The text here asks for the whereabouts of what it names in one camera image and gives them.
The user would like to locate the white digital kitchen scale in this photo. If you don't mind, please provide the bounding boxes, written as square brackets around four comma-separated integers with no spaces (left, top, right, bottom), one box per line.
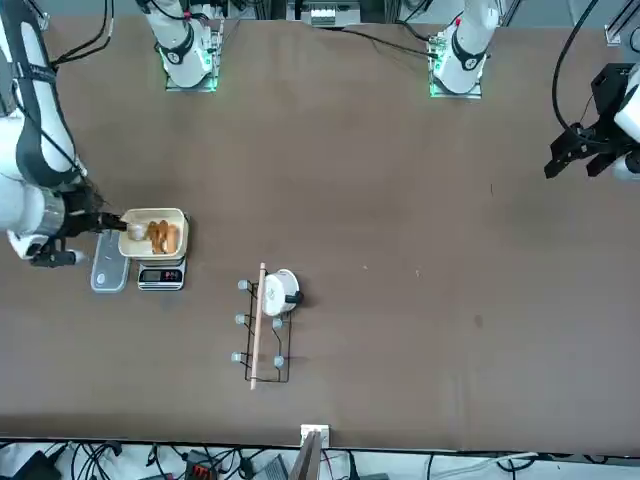
[136,209,190,292]

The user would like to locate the dark cable across table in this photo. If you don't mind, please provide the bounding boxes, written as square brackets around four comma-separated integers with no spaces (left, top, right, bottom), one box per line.
[338,26,437,57]

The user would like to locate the cream rectangular plastic container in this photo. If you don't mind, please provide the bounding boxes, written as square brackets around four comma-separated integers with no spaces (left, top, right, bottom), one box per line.
[117,207,191,260]

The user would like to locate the aluminium camera post bracket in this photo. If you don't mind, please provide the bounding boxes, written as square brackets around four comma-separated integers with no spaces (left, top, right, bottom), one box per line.
[289,423,332,480]

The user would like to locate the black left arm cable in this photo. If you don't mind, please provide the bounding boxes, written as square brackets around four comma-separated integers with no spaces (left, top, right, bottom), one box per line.
[551,0,601,135]

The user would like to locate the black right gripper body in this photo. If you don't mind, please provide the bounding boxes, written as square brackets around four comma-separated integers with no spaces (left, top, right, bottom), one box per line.
[59,186,109,239]

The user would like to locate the brown fried chicken toy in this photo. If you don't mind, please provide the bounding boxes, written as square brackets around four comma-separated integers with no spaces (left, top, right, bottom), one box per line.
[146,219,172,255]

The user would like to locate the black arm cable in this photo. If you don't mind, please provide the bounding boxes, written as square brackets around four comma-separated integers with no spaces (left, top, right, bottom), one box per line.
[49,0,115,70]
[551,0,601,135]

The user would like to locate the black power adapter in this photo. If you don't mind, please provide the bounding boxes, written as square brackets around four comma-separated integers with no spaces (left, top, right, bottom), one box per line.
[8,448,62,480]

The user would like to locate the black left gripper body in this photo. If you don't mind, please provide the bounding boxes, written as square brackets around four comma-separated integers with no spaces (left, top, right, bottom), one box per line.
[590,62,634,134]

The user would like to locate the aluminium profile bracket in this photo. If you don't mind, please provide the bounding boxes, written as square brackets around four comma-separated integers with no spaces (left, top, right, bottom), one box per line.
[26,0,52,32]
[603,0,634,47]

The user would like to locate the dark grey flat device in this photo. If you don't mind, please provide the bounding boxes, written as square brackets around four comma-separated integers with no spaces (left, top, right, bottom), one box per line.
[258,456,290,480]

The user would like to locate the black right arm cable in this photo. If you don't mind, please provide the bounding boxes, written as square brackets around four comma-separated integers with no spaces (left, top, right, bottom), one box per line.
[49,0,115,70]

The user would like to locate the white smiley mug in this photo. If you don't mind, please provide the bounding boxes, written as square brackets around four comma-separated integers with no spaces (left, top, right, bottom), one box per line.
[260,268,305,318]

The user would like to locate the clear plastic container lid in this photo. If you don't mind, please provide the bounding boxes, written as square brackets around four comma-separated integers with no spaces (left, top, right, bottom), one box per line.
[89,232,129,294]

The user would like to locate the black device red connectors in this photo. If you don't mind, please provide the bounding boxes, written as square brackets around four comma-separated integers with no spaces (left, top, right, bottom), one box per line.
[180,448,213,480]

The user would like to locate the black wire cup rack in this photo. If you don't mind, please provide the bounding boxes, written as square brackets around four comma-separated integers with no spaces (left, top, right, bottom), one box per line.
[233,276,295,387]

